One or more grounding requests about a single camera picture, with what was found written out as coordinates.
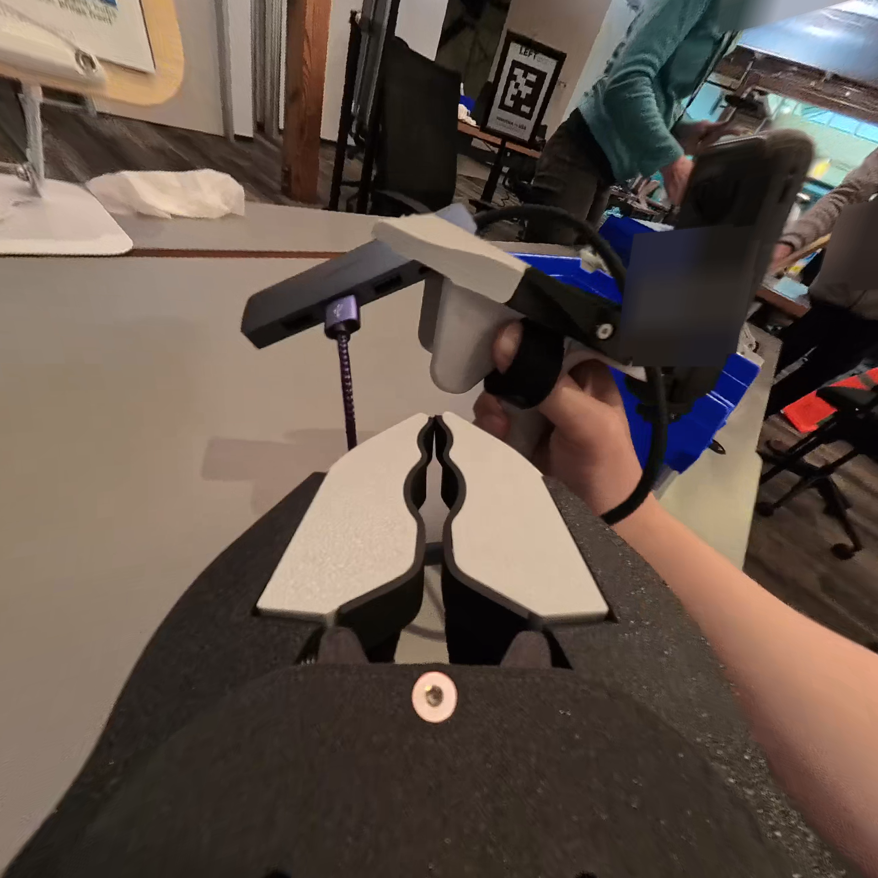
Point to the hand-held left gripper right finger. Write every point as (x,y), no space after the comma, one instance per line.
(521,535)

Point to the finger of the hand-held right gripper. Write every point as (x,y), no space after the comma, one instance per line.
(453,254)
(458,216)

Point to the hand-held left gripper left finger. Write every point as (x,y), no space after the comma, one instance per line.
(350,535)

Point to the blue plastic bin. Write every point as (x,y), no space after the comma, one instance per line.
(713,418)

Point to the person's right forearm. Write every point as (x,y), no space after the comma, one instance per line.
(754,651)

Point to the person's right hand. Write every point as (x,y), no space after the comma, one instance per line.
(590,439)

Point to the small crumpled white tissue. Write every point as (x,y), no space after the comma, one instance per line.
(597,260)

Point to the black white tag sign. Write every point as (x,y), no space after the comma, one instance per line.
(523,86)

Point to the red orange cloth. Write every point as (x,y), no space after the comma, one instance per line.
(823,405)

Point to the crumpled white paper towel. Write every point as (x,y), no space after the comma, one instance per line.
(171,192)

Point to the printed instruction sheet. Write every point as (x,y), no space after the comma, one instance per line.
(130,27)

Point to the wooden document stand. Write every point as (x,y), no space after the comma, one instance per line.
(68,226)

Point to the wooden post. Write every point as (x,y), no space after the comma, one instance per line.
(308,103)

